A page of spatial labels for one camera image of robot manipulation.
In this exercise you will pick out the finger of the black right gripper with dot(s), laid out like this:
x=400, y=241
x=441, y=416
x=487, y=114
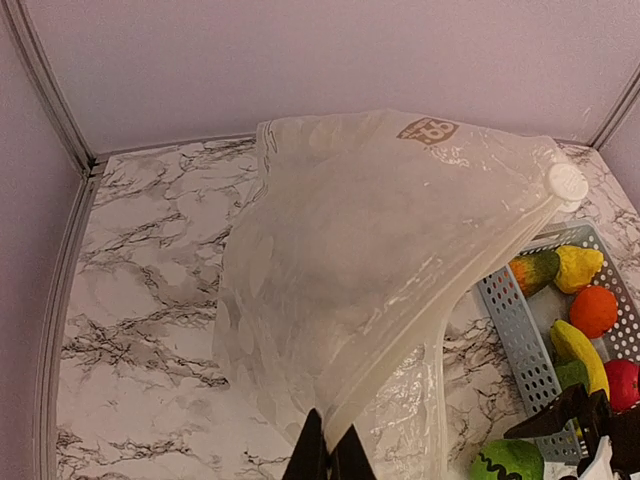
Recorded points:
x=552, y=418

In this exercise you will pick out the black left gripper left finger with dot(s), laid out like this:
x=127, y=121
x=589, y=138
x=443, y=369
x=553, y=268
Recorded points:
x=309, y=459

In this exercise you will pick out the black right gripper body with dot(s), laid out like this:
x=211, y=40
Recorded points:
x=597, y=420

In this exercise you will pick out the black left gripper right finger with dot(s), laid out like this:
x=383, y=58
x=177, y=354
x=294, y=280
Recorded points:
x=349, y=460

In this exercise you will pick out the yellow toy banana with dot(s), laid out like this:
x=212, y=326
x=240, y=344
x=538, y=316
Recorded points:
x=572, y=344

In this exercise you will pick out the red toy apple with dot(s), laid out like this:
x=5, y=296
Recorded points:
x=623, y=378

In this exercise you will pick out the green toy watermelon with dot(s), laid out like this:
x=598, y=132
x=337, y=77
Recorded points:
x=508, y=459

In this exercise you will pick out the orange toy orange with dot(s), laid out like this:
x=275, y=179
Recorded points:
x=594, y=311

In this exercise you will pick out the green orange toy mango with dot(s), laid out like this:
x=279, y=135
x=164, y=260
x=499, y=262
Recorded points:
x=535, y=271

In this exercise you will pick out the clear zip top bag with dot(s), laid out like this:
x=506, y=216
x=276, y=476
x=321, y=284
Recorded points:
x=358, y=239

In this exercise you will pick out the green toy bell pepper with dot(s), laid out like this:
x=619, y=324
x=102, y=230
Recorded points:
x=570, y=373

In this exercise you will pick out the grey plastic basket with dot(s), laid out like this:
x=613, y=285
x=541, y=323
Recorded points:
x=524, y=324

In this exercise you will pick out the right aluminium frame post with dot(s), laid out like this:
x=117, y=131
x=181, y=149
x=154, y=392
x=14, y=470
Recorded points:
x=617, y=114

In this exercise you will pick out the aluminium frame post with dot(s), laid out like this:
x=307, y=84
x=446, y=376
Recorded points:
x=617, y=114
x=41, y=75

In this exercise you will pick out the left aluminium frame post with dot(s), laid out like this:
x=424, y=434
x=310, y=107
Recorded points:
x=41, y=75

